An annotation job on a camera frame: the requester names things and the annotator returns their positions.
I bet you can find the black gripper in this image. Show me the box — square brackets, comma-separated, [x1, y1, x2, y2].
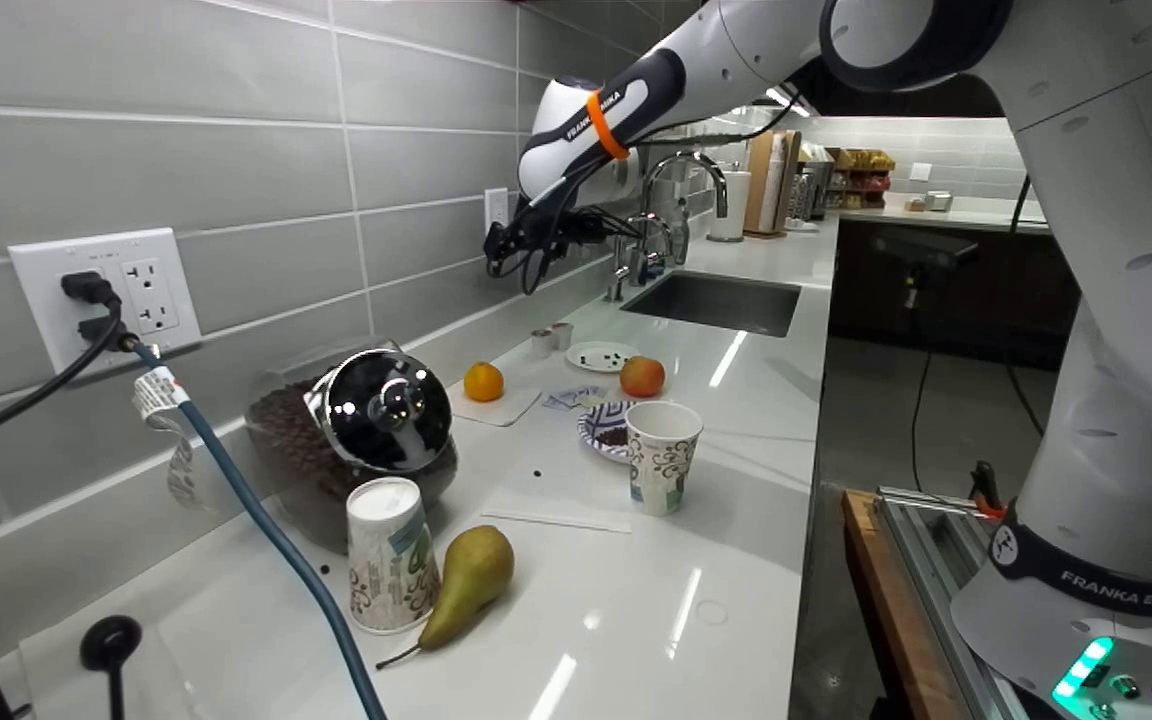
[482, 197, 608, 295]

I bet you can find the white plate with beans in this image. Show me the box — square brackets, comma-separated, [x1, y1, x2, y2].
[565, 340, 633, 379]

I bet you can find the chrome faucet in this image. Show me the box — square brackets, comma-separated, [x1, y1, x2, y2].
[608, 144, 737, 302]

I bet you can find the orange fruit on plate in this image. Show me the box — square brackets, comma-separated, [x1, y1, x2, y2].
[618, 352, 673, 402]

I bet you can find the steel kitchen sink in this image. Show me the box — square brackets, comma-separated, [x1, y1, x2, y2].
[621, 266, 806, 340]

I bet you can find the blue patterned paper bowl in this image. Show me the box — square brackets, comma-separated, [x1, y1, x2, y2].
[582, 394, 647, 469]

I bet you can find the white bottle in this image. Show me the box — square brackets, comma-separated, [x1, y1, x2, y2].
[714, 155, 753, 247]

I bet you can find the wooden block on counter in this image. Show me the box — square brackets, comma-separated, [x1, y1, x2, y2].
[741, 124, 810, 238]

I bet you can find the green pear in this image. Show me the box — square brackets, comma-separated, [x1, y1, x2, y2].
[372, 521, 516, 671]

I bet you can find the yellow bananas bunch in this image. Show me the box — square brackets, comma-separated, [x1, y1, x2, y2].
[829, 138, 901, 182]

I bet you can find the black power plug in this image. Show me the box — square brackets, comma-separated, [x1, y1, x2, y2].
[55, 266, 120, 308]
[71, 313, 145, 355]

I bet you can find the dark lower cabinet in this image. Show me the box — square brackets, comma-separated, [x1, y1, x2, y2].
[829, 215, 1089, 370]

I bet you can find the wooden robot table edge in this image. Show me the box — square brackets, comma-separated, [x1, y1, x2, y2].
[842, 486, 991, 720]

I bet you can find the black round knob on stem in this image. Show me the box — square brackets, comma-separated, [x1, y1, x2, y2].
[77, 613, 149, 720]

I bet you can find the green base status light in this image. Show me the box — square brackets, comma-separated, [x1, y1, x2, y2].
[1052, 635, 1121, 720]

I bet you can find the white single wall outlet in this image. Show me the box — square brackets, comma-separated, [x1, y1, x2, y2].
[482, 182, 516, 242]

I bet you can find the orange strap band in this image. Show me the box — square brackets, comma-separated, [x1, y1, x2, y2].
[586, 88, 633, 167]

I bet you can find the white double wall outlet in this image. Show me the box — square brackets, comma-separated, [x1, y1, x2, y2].
[4, 225, 205, 375]

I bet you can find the thick dark blue cable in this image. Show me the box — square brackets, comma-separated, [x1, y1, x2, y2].
[132, 340, 394, 720]

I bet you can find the white paper cable tag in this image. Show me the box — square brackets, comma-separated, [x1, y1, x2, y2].
[132, 364, 191, 423]

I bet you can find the thin black power cable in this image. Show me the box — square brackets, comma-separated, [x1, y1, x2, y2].
[0, 317, 130, 473]

